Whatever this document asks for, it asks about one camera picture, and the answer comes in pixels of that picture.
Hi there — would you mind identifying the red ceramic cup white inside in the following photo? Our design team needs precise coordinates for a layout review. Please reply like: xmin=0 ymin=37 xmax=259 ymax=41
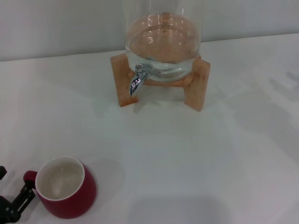
xmin=24 ymin=156 xmax=98 ymax=219

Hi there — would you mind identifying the light wooden dispenser stand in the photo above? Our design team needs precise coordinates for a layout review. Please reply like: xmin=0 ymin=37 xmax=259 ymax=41
xmin=110 ymin=53 xmax=210 ymax=112

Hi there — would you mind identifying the clear glass water dispenser jar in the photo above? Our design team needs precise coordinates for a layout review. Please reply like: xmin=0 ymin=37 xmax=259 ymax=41
xmin=123 ymin=0 xmax=202 ymax=83

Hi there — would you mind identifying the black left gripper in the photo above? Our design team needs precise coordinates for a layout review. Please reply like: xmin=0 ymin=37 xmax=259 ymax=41
xmin=0 ymin=165 xmax=37 ymax=217

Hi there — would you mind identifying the chrome faucet tap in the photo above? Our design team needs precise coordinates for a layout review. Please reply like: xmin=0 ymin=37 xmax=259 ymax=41
xmin=129 ymin=63 xmax=149 ymax=96

